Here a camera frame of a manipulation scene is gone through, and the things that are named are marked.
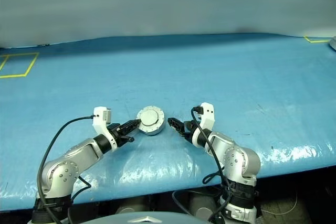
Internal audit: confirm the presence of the grey robot torso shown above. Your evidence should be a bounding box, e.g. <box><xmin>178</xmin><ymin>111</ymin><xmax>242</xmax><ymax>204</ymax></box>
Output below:
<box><xmin>88</xmin><ymin>210</ymin><xmax>208</xmax><ymax>224</ymax></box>

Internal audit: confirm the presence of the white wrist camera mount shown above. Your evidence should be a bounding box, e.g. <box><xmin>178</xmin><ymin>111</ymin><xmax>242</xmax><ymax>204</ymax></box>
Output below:
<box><xmin>93</xmin><ymin>106</ymin><xmax>118</xmax><ymax>151</ymax></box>
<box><xmin>191</xmin><ymin>102</ymin><xmax>215</xmax><ymax>147</ymax></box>

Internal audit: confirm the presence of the blue table cover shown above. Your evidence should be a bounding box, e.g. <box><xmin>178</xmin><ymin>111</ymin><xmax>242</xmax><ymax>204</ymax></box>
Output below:
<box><xmin>0</xmin><ymin>33</ymin><xmax>336</xmax><ymax>211</ymax></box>

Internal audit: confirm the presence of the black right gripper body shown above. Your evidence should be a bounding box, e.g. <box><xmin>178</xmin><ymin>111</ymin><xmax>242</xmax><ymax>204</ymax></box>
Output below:
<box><xmin>182</xmin><ymin>120</ymin><xmax>200</xmax><ymax>142</ymax></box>

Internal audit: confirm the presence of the thin white floor wire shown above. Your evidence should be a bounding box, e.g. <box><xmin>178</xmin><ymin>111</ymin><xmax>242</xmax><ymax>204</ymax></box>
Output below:
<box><xmin>261</xmin><ymin>191</ymin><xmax>299</xmax><ymax>215</ymax></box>

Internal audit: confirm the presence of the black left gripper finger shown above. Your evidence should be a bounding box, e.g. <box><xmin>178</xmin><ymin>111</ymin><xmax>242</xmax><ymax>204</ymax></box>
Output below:
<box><xmin>123</xmin><ymin>119</ymin><xmax>141</xmax><ymax>128</ymax></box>
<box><xmin>119</xmin><ymin>124</ymin><xmax>140</xmax><ymax>135</ymax></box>

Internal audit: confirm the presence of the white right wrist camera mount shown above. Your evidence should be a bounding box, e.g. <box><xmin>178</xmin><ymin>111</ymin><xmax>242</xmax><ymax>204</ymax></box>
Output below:
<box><xmin>191</xmin><ymin>102</ymin><xmax>215</xmax><ymax>147</ymax></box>

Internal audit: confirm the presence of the small yellow tape outline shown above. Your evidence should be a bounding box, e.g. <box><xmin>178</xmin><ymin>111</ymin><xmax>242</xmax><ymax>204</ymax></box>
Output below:
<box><xmin>303</xmin><ymin>36</ymin><xmax>330</xmax><ymax>44</ymax></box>

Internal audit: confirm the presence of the large yellow tape rectangle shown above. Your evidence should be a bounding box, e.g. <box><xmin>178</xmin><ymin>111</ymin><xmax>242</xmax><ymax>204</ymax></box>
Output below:
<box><xmin>0</xmin><ymin>52</ymin><xmax>40</xmax><ymax>79</ymax></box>

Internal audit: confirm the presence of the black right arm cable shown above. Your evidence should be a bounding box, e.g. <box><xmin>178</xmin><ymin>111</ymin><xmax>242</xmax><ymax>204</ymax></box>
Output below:
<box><xmin>172</xmin><ymin>105</ymin><xmax>235</xmax><ymax>224</ymax></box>

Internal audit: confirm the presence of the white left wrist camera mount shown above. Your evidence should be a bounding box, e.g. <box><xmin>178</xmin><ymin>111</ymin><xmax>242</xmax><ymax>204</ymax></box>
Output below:
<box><xmin>93</xmin><ymin>106</ymin><xmax>118</xmax><ymax>151</ymax></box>

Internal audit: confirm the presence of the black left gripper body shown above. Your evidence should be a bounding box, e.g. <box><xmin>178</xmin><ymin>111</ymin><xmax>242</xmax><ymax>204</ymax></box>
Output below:
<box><xmin>106</xmin><ymin>123</ymin><xmax>135</xmax><ymax>148</ymax></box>

